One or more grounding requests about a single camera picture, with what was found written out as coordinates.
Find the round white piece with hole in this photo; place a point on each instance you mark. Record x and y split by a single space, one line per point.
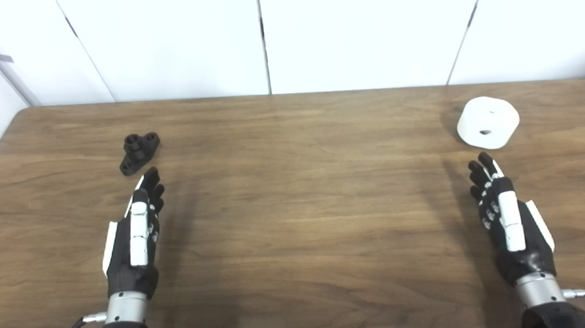
490 116

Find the black flanged holder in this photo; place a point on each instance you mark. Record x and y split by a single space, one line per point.
139 151

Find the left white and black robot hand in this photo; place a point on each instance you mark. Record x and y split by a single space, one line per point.
138 232

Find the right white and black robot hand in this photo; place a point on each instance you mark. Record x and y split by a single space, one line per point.
511 222

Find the small grey wall tag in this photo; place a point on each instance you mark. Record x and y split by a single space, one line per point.
5 58

